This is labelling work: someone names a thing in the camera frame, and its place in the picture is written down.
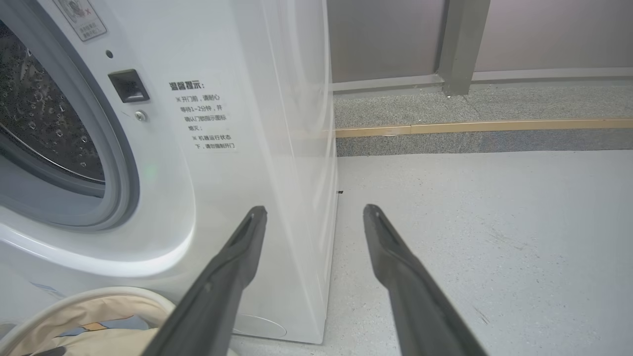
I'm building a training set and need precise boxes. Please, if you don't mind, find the white front-load washing machine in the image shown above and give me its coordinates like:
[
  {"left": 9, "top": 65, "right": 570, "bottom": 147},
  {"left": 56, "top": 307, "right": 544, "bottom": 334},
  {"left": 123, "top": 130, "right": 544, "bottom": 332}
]
[{"left": 0, "top": 0, "right": 339, "bottom": 345}]

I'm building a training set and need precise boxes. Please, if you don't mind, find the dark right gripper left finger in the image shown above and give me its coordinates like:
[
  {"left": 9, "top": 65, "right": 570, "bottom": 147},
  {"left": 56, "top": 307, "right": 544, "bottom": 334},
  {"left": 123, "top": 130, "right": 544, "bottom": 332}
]
[{"left": 141, "top": 206, "right": 268, "bottom": 356}]

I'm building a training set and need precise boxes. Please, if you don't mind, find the cream canvas laundry basket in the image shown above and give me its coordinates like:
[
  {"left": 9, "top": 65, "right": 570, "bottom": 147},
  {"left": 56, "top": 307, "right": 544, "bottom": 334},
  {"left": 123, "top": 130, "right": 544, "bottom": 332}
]
[{"left": 0, "top": 287, "right": 238, "bottom": 356}]

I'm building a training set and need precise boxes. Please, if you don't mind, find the grey warning label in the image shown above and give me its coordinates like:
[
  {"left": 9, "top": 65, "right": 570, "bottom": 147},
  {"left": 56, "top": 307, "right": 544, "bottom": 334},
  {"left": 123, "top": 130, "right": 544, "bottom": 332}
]
[{"left": 52, "top": 0, "right": 107, "bottom": 42}]

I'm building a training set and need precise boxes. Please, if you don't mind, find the blue garment with orange print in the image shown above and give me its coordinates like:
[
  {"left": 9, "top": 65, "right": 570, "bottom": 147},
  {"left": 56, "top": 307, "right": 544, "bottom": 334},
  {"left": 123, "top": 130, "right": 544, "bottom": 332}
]
[{"left": 57, "top": 315, "right": 151, "bottom": 338}]

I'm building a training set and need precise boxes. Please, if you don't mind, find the yellow wooden floor strip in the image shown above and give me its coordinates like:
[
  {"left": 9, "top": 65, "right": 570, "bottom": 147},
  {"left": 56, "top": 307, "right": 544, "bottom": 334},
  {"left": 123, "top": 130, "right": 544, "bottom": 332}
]
[{"left": 335, "top": 118, "right": 633, "bottom": 138}]

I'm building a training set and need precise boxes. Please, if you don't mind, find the clear sticker with black text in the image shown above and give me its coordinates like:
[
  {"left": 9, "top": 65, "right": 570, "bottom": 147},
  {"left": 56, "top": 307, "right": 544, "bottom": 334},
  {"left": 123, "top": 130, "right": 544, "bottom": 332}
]
[{"left": 168, "top": 79, "right": 239, "bottom": 153}]

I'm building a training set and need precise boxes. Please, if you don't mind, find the steel washing drum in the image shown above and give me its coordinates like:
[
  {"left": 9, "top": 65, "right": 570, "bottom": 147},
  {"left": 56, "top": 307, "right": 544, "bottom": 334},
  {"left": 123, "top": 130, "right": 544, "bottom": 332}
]
[{"left": 0, "top": 20, "right": 106, "bottom": 184}]

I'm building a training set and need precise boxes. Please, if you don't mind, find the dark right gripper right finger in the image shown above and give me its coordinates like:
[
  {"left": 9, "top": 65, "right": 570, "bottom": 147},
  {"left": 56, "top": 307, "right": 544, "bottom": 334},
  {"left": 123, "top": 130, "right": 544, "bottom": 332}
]
[{"left": 363, "top": 204, "right": 490, "bottom": 356}]

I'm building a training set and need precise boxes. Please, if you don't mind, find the grey rubber door gasket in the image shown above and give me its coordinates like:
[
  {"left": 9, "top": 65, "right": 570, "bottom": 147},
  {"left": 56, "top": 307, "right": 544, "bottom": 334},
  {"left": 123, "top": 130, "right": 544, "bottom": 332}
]
[{"left": 0, "top": 0, "right": 140, "bottom": 232}]

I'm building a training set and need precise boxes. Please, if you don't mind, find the cream beige garment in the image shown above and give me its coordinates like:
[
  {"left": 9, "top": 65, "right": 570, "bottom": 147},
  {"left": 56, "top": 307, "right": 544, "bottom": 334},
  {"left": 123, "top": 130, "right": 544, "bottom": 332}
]
[{"left": 10, "top": 327, "right": 159, "bottom": 356}]

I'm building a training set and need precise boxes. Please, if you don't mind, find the black door latch socket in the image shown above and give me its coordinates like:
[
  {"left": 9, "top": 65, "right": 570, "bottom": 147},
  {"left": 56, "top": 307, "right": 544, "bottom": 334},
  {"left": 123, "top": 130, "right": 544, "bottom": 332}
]
[{"left": 108, "top": 69, "right": 150, "bottom": 104}]

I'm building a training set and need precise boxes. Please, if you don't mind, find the grey window frame post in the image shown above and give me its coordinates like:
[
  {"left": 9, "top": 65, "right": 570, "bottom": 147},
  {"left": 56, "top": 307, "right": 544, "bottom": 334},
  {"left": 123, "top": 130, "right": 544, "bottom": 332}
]
[{"left": 438, "top": 0, "right": 491, "bottom": 96}]

